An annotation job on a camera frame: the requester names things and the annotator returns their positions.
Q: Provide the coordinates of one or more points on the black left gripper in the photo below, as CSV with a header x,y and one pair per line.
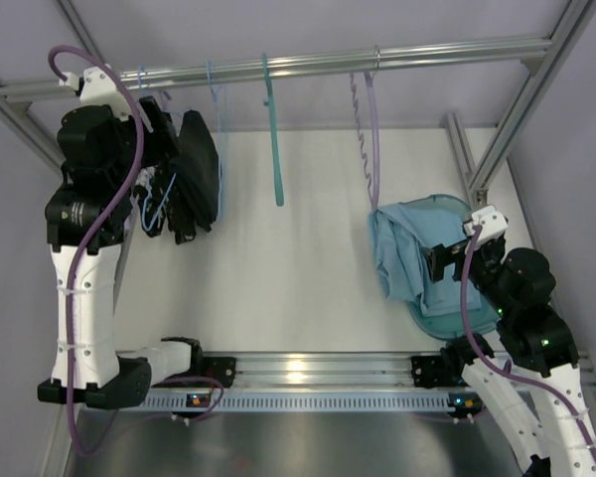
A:
x,y
160,127

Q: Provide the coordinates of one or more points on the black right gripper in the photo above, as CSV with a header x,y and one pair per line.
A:
x,y
440,261

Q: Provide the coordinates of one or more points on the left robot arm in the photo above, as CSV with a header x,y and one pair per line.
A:
x,y
86,229

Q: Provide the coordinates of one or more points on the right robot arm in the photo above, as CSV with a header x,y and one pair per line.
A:
x,y
535,397

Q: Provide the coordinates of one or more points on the teal plastic hanger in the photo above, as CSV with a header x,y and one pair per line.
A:
x,y
270,105

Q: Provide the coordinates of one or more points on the light blue cloth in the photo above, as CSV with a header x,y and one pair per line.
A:
x,y
399,233

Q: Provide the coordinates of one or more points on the black white patterned garment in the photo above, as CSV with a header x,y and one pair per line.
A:
x,y
176,215

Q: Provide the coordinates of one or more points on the teal plastic basket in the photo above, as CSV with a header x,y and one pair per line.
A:
x,y
447,318

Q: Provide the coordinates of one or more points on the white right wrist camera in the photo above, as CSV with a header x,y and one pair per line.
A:
x,y
490,220

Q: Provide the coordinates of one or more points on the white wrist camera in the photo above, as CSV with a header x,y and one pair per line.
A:
x,y
96,88
490,220

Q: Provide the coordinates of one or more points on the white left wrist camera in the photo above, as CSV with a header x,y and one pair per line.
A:
x,y
96,88

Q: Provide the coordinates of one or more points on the slotted cable duct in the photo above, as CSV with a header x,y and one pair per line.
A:
x,y
327,401

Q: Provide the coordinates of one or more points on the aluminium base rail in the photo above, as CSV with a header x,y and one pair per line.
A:
x,y
317,372

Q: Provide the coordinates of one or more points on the aluminium hanging rail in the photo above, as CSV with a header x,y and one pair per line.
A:
x,y
325,64

